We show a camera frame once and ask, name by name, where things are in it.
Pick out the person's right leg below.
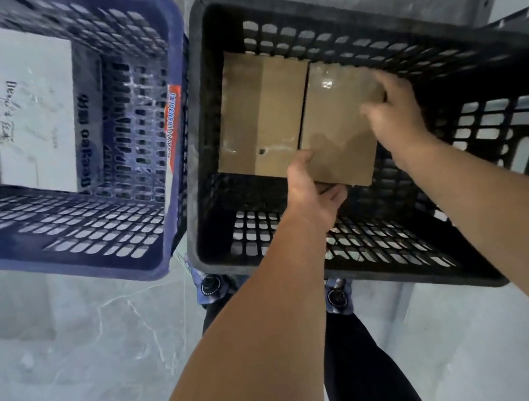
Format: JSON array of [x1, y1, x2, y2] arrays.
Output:
[[313, 301, 432, 401]]

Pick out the person's leg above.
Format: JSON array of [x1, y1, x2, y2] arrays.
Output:
[[198, 299, 227, 334], [313, 301, 432, 401]]

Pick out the large plain brown box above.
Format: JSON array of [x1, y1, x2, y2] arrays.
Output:
[[287, 51, 402, 197]]

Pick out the person's left forearm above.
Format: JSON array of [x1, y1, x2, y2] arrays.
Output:
[[106, 208, 357, 401]]

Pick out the person's right hand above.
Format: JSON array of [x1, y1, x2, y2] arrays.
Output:
[[354, 63, 445, 177]]

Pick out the brown cardboard box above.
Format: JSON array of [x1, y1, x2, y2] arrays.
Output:
[[199, 40, 327, 189]]

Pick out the blue plastic crate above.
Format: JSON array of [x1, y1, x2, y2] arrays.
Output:
[[0, 0, 224, 306]]

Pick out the person's right shoe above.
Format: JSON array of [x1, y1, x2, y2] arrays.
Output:
[[322, 276, 358, 319]]

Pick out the black plastic crate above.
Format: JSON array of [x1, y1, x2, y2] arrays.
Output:
[[148, 0, 529, 335]]

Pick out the person's left hand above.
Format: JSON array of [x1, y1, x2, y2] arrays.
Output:
[[276, 143, 354, 244]]

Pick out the white cardboard box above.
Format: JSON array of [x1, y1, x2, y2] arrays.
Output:
[[0, 8, 122, 204]]

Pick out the person's left leg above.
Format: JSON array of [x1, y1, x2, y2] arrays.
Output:
[[198, 299, 227, 334]]

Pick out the person's right forearm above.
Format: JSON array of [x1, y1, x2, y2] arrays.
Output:
[[394, 125, 529, 392]]

